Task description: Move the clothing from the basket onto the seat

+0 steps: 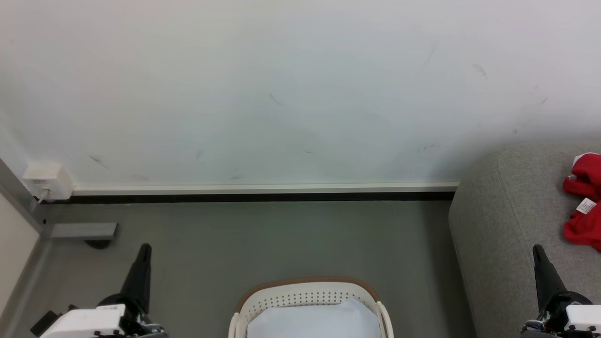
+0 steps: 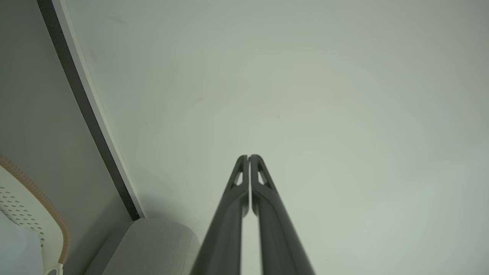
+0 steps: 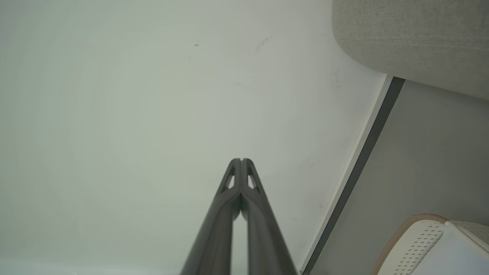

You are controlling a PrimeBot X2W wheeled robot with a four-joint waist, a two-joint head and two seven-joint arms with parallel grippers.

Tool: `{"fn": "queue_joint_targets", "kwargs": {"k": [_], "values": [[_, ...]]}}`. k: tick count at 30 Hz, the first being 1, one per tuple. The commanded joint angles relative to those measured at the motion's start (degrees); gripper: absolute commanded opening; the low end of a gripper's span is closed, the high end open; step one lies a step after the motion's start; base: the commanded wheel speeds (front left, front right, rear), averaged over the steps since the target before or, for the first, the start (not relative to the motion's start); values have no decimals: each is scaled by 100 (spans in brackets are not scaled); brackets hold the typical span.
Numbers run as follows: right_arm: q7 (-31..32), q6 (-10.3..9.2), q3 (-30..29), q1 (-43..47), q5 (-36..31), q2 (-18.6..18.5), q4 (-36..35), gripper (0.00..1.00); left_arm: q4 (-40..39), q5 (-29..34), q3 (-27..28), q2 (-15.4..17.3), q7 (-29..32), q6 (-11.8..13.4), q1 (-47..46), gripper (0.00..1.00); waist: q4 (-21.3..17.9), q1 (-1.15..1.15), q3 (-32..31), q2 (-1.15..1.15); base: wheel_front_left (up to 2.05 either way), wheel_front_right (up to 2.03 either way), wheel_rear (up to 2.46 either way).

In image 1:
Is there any grey fabric sofa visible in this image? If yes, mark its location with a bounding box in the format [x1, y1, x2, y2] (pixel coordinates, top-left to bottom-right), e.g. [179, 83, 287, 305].
[448, 141, 601, 338]

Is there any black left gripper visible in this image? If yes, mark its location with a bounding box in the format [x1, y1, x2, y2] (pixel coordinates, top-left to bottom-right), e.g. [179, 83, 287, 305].
[96, 244, 167, 338]

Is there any white wall baseboard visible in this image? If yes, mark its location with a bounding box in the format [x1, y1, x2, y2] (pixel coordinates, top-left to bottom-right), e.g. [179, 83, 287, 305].
[72, 182, 460, 203]

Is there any white laundry basket brown rim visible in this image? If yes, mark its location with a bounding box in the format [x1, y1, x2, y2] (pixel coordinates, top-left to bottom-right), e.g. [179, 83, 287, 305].
[229, 277, 394, 338]

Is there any white wall socket box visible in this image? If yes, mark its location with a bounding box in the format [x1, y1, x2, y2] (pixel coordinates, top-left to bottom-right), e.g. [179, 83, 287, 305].
[23, 162, 74, 202]

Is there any white cloth basket liner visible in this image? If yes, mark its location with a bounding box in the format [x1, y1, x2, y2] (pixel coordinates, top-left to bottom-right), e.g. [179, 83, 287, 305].
[247, 297, 382, 338]

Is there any plain red garment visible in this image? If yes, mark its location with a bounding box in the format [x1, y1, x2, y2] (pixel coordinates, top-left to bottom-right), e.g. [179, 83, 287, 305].
[563, 197, 601, 252]

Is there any grey metal floor bracket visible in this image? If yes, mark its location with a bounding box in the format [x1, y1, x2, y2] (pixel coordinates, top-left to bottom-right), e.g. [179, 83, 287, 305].
[49, 223, 119, 241]

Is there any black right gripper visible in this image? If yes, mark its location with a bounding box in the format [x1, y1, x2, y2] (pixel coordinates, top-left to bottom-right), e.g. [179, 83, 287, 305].
[522, 245, 593, 338]

